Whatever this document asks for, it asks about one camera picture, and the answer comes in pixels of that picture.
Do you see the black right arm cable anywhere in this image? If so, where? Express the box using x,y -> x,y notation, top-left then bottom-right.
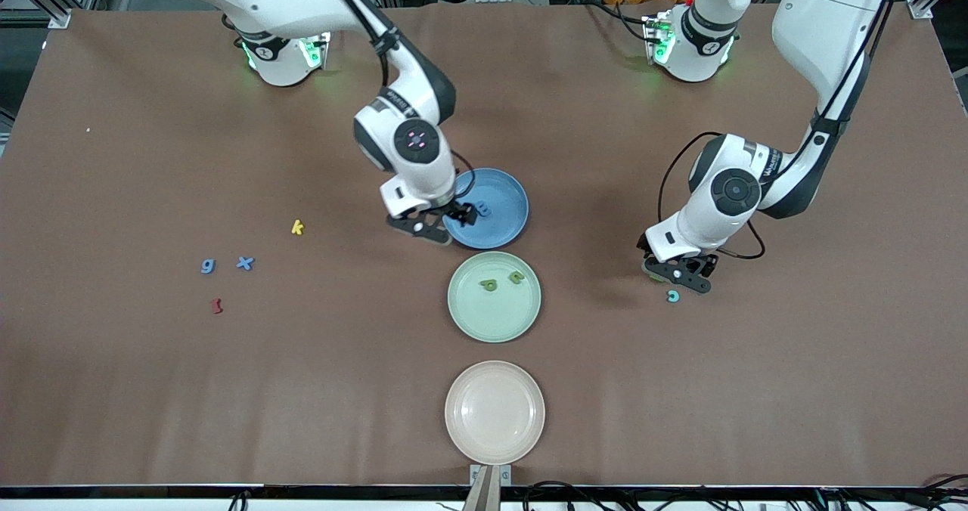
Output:
318,0 -> 477,198

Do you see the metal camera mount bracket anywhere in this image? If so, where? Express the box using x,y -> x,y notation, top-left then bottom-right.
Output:
463,463 -> 513,511

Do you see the metal table edge rail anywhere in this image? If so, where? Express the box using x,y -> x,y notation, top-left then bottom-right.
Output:
0,484 -> 968,511

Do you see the brown table cover sheet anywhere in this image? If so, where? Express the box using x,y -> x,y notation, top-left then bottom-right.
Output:
0,1 -> 968,489

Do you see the blue plate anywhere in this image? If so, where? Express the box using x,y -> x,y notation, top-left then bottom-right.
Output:
442,168 -> 529,249

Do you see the pink beige plate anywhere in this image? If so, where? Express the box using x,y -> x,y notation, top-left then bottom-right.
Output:
444,361 -> 546,466

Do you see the black arm base cable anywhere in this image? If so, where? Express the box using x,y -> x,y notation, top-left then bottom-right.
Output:
576,0 -> 653,29

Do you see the green plate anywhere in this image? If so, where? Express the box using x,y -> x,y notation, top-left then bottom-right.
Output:
447,251 -> 542,344

